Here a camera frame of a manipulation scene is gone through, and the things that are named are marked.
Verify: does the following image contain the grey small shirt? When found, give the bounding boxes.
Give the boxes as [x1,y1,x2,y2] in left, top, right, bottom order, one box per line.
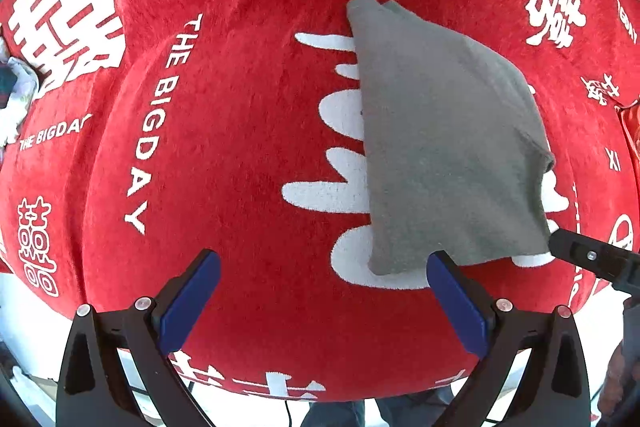
[347,0,554,275]

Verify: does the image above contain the floral patterned clothes pile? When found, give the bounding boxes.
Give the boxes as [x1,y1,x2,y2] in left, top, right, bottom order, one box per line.
[0,37,39,157]

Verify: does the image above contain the person's right hand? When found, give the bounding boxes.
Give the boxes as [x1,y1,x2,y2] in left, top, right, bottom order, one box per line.
[598,343,639,416]

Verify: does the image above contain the person's dark trousers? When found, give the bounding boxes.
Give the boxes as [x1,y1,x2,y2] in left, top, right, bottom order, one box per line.
[300,386,454,427]

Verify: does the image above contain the red patterned cloth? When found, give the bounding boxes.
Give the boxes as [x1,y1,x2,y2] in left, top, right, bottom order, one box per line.
[616,98,640,161]

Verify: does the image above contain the red blanket white characters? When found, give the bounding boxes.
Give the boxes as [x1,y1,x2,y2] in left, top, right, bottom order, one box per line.
[1,0,639,401]

